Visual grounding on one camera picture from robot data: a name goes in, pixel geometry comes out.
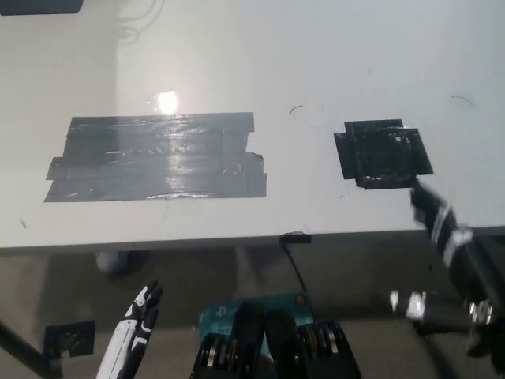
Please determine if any black tape square marker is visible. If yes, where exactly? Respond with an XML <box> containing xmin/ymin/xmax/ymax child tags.
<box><xmin>333</xmin><ymin>118</ymin><xmax>434</xmax><ymax>190</ymax></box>

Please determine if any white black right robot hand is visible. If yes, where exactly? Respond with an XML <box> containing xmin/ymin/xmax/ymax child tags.
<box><xmin>390</xmin><ymin>179</ymin><xmax>505</xmax><ymax>356</ymax></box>

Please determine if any dark flat box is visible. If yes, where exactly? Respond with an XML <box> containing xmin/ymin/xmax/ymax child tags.
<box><xmin>0</xmin><ymin>0</ymin><xmax>85</xmax><ymax>17</ymax></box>

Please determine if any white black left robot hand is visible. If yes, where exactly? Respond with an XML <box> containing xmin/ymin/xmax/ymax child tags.
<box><xmin>96</xmin><ymin>280</ymin><xmax>164</xmax><ymax>379</ymax></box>

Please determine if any white cable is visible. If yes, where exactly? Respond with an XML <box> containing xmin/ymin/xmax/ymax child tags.
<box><xmin>116</xmin><ymin>0</ymin><xmax>163</xmax><ymax>45</ymax></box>

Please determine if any teal router box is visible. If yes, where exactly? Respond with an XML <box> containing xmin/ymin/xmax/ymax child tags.
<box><xmin>198</xmin><ymin>291</ymin><xmax>316</xmax><ymax>348</ymax></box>

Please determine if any black table leg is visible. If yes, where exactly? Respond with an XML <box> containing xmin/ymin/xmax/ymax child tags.
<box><xmin>0</xmin><ymin>317</ymin><xmax>64</xmax><ymax>379</ymax></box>

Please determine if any large grey tape patch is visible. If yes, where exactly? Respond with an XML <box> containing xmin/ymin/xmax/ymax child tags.
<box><xmin>44</xmin><ymin>112</ymin><xmax>268</xmax><ymax>204</ymax></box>

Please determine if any thin black cable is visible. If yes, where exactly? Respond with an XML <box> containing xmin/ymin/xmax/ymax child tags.
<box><xmin>281</xmin><ymin>240</ymin><xmax>308</xmax><ymax>294</ymax></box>

